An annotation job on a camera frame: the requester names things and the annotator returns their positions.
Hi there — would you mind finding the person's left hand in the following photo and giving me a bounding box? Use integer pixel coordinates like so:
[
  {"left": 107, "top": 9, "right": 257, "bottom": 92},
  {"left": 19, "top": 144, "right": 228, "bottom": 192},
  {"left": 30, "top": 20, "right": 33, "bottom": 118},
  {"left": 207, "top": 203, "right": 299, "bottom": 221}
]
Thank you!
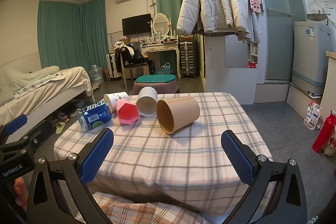
[{"left": 14, "top": 176, "right": 29, "bottom": 210}]

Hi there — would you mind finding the wide green curtain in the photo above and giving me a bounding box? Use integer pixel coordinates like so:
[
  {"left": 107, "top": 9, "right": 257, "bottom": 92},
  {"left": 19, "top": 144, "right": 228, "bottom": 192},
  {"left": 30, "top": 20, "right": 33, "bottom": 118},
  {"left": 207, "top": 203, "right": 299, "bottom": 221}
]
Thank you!
[{"left": 38, "top": 0, "right": 82, "bottom": 69}]

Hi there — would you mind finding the plain white cup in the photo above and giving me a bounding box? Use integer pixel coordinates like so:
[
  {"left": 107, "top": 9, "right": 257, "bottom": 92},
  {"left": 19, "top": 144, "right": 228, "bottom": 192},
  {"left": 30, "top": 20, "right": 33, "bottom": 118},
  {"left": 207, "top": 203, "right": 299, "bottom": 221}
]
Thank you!
[{"left": 136, "top": 87, "right": 158, "bottom": 117}]

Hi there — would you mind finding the blue gum bottle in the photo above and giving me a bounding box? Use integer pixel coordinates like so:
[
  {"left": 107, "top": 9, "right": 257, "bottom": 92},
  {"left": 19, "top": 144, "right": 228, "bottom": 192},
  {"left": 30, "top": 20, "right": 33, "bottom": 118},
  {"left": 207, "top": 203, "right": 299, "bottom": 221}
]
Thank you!
[{"left": 80, "top": 103, "right": 112, "bottom": 130}]

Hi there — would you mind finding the silver suitcase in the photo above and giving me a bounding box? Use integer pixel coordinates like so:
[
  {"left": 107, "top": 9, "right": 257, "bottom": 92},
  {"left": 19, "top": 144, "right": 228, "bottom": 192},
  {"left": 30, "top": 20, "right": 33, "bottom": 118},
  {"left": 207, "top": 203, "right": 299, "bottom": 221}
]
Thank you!
[{"left": 179, "top": 41, "right": 199, "bottom": 79}]

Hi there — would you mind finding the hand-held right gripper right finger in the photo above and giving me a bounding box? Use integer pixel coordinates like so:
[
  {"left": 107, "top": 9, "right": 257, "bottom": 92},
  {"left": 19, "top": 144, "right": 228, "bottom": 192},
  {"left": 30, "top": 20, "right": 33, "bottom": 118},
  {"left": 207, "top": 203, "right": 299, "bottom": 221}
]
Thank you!
[{"left": 220, "top": 130, "right": 307, "bottom": 224}]

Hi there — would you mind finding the green topped stool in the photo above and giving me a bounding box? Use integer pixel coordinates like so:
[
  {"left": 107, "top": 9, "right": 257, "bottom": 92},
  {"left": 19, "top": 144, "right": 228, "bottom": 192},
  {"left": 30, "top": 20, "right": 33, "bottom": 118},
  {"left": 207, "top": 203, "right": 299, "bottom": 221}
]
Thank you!
[{"left": 133, "top": 75, "right": 180, "bottom": 95}]

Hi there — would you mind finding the brown paper cup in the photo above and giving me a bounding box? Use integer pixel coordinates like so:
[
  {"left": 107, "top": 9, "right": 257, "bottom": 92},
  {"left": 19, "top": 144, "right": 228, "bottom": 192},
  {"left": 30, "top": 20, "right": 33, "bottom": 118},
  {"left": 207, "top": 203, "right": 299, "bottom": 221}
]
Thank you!
[{"left": 156, "top": 96, "right": 201, "bottom": 135}]

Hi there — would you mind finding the green seat cushion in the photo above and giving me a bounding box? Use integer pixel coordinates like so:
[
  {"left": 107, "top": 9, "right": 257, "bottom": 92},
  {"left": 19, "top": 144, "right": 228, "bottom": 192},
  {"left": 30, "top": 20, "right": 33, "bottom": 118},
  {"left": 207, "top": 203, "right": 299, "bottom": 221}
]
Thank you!
[{"left": 134, "top": 74, "right": 176, "bottom": 84}]

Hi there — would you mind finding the wooden chair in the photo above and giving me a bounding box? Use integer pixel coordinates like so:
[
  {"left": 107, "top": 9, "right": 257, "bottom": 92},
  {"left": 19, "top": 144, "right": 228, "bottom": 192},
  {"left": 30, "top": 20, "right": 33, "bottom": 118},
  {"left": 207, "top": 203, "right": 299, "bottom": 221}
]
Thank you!
[{"left": 115, "top": 43, "right": 151, "bottom": 92}]

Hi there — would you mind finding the clear plastic cup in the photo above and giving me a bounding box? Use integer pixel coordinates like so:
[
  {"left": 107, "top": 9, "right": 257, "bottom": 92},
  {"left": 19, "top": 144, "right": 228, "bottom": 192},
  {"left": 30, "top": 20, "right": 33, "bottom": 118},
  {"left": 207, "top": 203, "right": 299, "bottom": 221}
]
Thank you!
[{"left": 76, "top": 109, "right": 90, "bottom": 132}]

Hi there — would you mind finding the pile of clothes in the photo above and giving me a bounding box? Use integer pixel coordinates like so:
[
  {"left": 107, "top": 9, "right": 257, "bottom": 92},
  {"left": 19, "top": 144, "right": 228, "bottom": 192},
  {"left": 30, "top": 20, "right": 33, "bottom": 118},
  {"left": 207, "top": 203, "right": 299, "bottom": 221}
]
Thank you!
[{"left": 113, "top": 41, "right": 156, "bottom": 75}]

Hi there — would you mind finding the black television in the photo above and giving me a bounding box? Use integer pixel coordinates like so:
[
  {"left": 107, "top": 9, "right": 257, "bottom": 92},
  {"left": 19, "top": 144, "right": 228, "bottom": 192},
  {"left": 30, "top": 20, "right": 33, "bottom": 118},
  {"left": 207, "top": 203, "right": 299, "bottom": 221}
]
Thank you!
[{"left": 122, "top": 13, "right": 152, "bottom": 36}]

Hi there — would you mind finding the person's leg in plaid trousers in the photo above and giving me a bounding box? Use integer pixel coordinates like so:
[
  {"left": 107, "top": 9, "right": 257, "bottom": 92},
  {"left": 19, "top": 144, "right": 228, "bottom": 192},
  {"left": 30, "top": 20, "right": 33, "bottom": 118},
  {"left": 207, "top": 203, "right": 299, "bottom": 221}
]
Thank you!
[{"left": 92, "top": 191, "right": 210, "bottom": 224}]

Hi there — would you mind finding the grey sneaker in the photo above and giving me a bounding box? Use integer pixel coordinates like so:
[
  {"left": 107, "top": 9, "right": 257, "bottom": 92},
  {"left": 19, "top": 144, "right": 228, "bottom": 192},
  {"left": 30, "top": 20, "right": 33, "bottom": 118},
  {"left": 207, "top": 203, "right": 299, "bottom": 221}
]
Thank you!
[{"left": 56, "top": 112, "right": 70, "bottom": 123}]

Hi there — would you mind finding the pale green blanket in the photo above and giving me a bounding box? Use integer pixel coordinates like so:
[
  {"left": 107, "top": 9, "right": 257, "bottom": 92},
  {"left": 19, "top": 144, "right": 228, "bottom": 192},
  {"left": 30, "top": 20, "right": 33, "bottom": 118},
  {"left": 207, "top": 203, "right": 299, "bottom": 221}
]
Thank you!
[{"left": 7, "top": 66, "right": 66, "bottom": 94}]

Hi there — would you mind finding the plaid tablecloth table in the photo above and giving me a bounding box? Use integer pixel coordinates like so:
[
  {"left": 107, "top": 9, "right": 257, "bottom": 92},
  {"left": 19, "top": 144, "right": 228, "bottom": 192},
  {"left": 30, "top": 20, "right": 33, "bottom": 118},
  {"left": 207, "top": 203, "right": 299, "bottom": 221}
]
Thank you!
[{"left": 54, "top": 92, "right": 273, "bottom": 216}]

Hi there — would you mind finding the white leaf-print cup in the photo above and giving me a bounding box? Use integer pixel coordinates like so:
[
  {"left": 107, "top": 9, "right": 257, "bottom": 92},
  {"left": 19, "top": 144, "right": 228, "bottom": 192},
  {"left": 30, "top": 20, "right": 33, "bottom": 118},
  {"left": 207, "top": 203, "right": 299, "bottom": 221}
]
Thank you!
[{"left": 104, "top": 91, "right": 129, "bottom": 113}]

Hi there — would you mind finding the frosted glass sliding door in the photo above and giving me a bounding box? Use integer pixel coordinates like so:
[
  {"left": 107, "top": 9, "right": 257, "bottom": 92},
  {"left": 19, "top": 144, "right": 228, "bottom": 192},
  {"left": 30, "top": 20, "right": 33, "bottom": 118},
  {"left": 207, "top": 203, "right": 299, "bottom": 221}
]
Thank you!
[{"left": 249, "top": 0, "right": 308, "bottom": 82}]

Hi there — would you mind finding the oval white vanity mirror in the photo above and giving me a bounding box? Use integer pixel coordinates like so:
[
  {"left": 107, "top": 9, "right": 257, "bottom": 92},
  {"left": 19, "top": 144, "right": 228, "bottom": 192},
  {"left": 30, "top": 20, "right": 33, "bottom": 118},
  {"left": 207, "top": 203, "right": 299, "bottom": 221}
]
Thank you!
[{"left": 152, "top": 13, "right": 171, "bottom": 36}]

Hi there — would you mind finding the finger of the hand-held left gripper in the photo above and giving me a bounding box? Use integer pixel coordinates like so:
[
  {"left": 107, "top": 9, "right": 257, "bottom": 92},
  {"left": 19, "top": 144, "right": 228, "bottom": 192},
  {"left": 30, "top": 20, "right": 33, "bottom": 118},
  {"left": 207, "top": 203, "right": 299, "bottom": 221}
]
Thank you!
[{"left": 0, "top": 114, "right": 39, "bottom": 161}]

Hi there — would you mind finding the grey hanging garment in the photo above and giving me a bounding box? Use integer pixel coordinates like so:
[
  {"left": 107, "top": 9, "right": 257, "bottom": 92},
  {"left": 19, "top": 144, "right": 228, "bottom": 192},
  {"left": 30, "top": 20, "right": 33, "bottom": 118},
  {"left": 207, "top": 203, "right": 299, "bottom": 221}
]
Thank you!
[{"left": 236, "top": 10, "right": 262, "bottom": 43}]

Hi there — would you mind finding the white and pink packet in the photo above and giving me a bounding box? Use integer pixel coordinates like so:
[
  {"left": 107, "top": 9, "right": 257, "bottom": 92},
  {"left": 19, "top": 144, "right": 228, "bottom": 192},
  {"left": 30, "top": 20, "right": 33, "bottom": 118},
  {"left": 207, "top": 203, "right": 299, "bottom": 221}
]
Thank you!
[{"left": 304, "top": 100, "right": 323, "bottom": 131}]

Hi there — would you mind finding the blue plastic basket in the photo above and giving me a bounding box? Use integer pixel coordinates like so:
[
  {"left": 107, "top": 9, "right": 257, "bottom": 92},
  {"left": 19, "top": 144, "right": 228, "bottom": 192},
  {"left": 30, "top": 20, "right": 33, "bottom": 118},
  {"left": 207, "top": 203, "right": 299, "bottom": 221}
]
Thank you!
[{"left": 155, "top": 63, "right": 171, "bottom": 76}]

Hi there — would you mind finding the white suitcase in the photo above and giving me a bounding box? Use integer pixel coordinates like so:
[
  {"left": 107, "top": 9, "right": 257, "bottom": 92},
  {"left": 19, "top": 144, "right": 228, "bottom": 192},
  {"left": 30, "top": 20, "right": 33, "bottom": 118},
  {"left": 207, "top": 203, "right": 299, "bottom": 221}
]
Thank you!
[{"left": 106, "top": 53, "right": 122, "bottom": 80}]

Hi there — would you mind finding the narrow green curtain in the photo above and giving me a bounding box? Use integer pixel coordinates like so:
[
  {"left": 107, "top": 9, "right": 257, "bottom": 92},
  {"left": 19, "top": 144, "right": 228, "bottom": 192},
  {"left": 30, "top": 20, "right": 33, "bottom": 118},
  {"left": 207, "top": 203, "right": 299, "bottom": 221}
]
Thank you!
[{"left": 79, "top": 0, "right": 108, "bottom": 69}]

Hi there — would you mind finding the bed with cream sheet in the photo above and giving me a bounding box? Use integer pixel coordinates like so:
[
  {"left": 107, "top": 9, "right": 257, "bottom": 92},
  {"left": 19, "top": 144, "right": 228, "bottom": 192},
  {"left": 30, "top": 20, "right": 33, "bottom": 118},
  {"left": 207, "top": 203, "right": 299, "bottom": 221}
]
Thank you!
[{"left": 0, "top": 66, "right": 95, "bottom": 140}]

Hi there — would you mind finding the white dressing table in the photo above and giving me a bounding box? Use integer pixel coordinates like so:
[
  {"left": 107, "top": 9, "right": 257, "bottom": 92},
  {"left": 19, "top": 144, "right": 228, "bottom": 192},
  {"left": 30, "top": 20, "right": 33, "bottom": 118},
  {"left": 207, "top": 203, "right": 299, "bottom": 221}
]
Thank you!
[{"left": 141, "top": 42, "right": 181, "bottom": 79}]

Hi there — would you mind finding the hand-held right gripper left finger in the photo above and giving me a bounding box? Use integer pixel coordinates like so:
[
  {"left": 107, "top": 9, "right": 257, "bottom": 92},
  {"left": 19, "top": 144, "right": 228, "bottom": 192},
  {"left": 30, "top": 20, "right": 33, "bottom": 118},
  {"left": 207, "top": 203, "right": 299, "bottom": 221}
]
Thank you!
[{"left": 26, "top": 127, "right": 114, "bottom": 224}]

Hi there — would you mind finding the clear water jug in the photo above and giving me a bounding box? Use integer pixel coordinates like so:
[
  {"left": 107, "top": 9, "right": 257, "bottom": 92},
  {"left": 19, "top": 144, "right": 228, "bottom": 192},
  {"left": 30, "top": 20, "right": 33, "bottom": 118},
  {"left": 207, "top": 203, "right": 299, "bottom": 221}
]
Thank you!
[{"left": 90, "top": 65, "right": 105, "bottom": 85}]

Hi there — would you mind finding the pink faceted cup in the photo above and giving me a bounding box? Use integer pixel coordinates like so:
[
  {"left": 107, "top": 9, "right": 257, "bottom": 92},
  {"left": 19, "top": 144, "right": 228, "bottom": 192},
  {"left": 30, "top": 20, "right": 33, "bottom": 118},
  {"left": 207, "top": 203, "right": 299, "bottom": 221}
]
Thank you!
[{"left": 116, "top": 99, "right": 139, "bottom": 125}]

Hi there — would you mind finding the wire clothes hanger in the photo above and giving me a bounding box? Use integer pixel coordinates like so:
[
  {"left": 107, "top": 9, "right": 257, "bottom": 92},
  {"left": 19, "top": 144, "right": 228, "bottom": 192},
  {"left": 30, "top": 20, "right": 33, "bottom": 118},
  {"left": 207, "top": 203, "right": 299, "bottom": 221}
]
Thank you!
[{"left": 308, "top": 0, "right": 326, "bottom": 15}]

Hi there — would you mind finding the white cartoon-print bottle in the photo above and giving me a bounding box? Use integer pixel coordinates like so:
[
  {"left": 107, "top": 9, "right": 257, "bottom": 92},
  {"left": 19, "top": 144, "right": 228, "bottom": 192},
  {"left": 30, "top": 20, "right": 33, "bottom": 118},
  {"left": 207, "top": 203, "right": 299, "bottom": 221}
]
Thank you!
[{"left": 324, "top": 138, "right": 336, "bottom": 157}]

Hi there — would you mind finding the red thermos bottle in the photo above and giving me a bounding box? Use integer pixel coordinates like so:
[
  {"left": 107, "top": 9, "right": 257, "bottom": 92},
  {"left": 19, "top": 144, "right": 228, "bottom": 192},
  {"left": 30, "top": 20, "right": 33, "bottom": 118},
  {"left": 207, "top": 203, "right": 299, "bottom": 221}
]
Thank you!
[{"left": 312, "top": 111, "right": 336, "bottom": 153}]

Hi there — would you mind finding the white board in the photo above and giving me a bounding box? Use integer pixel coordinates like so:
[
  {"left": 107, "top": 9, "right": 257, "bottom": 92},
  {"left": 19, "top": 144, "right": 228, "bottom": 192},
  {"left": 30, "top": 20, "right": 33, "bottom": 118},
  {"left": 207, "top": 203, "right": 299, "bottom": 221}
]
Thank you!
[{"left": 286, "top": 82, "right": 323, "bottom": 115}]

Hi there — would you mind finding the white washing machine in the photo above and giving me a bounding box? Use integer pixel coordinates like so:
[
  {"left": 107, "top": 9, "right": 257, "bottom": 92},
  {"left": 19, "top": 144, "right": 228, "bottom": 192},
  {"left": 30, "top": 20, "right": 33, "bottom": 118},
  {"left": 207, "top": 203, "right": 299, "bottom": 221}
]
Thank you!
[{"left": 291, "top": 21, "right": 333, "bottom": 97}]

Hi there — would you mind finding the striped pillow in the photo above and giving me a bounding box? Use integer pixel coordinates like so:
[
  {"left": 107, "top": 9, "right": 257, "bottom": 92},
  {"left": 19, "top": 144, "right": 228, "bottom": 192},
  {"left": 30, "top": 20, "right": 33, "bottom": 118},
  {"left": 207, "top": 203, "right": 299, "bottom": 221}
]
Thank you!
[{"left": 0, "top": 82, "right": 14, "bottom": 107}]

